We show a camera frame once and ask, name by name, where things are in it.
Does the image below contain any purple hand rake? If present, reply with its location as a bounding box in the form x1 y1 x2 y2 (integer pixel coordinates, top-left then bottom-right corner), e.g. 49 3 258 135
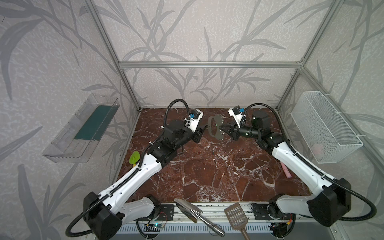
280 162 292 179

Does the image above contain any white wire mesh basket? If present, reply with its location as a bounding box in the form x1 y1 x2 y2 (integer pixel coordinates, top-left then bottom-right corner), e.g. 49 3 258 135
291 91 364 164

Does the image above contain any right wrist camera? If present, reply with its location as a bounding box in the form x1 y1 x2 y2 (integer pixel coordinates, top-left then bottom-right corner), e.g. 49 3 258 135
228 106 246 128

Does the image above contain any aluminium frame post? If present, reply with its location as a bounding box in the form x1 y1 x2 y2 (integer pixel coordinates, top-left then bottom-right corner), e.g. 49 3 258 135
276 0 344 111
85 0 141 112

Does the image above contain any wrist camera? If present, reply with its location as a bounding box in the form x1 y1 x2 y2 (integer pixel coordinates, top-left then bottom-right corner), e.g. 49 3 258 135
185 109 204 133
228 106 246 128

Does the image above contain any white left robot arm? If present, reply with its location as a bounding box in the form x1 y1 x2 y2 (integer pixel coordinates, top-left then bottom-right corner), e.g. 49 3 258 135
83 118 204 240

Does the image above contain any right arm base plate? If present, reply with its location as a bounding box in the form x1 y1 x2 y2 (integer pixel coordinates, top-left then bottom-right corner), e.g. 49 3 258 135
251 203 292 222

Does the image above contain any aluminium frame post right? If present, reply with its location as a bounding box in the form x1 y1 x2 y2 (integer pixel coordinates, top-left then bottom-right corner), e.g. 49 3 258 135
276 0 344 111

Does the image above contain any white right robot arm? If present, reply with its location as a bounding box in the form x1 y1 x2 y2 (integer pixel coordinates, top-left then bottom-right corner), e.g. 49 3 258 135
220 106 352 227

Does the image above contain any brown slotted scoop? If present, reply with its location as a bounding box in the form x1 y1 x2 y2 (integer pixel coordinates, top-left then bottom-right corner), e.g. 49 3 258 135
224 203 250 240

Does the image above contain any steel garden trowel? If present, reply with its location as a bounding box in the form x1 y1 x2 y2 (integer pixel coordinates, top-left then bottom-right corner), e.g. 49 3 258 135
174 199 226 237

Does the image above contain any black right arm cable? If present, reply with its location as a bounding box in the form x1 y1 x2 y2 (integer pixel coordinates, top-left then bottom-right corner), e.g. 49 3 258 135
244 102 377 222

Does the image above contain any clear plastic wall bin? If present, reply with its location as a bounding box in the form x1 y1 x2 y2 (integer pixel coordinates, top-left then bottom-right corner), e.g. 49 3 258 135
43 94 120 163

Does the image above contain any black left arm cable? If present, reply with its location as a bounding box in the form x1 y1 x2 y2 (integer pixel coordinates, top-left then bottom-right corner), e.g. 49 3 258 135
65 98 191 238

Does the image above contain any pink object in basket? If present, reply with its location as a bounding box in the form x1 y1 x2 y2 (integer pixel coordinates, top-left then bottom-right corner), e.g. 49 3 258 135
311 144 325 160

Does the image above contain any aluminium frame crossbar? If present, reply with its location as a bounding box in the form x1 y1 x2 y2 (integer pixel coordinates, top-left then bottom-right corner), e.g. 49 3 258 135
119 62 301 69

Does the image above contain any aluminium frame post left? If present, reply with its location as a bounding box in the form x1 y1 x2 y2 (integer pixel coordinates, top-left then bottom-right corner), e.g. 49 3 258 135
85 0 141 112

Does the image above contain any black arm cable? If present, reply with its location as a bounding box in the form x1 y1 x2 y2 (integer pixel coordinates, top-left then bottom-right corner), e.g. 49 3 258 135
65 98 191 238
244 102 377 222

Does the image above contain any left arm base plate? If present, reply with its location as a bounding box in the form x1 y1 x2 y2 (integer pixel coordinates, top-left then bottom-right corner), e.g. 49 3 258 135
156 204 175 222

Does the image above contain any green yellow garden spade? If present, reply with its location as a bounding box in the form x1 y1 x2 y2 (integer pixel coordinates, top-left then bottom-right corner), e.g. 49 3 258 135
129 151 141 167

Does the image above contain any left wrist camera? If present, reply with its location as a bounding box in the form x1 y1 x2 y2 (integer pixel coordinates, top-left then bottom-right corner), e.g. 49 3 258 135
185 109 204 133

